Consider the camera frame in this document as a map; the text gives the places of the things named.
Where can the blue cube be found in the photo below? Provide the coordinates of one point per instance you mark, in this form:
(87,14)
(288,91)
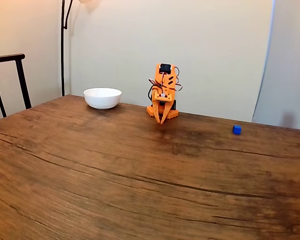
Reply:
(236,130)

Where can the white bowl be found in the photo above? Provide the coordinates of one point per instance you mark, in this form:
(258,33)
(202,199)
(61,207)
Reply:
(102,98)

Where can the white backdrop board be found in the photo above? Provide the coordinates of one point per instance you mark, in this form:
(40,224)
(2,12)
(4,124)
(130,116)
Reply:
(215,50)

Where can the black floor lamp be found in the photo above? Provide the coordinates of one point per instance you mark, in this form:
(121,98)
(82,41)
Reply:
(62,50)

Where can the black chair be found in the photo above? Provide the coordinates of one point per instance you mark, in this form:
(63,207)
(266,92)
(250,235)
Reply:
(20,75)

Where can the gripper camera on orange mount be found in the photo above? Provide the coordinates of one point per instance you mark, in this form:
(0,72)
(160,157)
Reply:
(156,96)

